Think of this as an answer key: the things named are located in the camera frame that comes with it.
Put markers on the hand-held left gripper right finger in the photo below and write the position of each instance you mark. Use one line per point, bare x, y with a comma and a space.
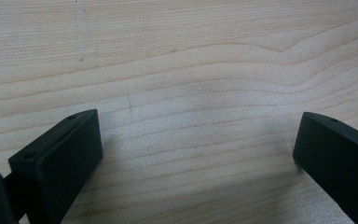
338, 161

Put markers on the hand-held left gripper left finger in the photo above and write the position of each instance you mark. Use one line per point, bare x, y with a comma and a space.
59, 168

